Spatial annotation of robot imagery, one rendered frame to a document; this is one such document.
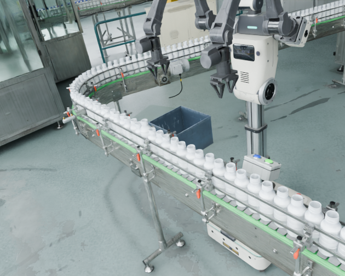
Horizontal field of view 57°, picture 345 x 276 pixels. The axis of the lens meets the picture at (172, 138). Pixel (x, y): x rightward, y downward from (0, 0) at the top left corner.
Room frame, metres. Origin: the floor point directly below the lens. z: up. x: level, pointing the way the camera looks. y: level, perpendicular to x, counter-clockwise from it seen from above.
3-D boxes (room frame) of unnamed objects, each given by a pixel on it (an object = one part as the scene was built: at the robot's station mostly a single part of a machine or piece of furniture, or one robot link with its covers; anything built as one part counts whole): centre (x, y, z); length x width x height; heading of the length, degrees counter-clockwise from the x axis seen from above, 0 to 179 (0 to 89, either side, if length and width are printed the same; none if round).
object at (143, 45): (1.57, 0.03, 1.60); 0.12 x 0.09 x 0.12; 126
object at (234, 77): (1.24, -0.27, 1.43); 0.07 x 0.07 x 0.09; 34
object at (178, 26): (5.87, -0.54, 0.59); 1.10 x 0.62 x 1.18; 107
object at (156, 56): (1.60, 0.00, 1.50); 0.10 x 0.07 x 0.07; 126
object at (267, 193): (0.88, -0.31, 1.08); 0.06 x 0.06 x 0.17
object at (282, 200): (0.84, -0.35, 1.08); 0.06 x 0.06 x 0.17
